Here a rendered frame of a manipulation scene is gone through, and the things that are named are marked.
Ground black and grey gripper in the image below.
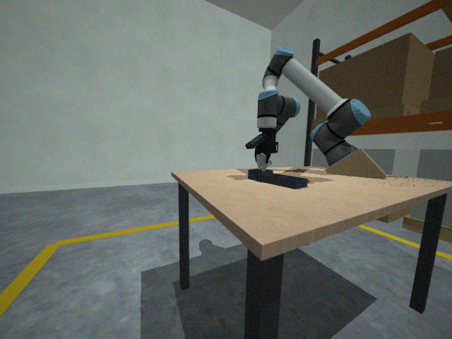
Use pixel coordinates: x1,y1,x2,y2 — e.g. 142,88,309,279
254,128,278,172

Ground dark grey rack of bins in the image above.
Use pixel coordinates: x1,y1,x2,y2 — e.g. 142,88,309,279
248,169,307,189

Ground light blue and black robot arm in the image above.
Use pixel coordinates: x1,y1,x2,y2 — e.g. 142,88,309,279
257,47,371,166

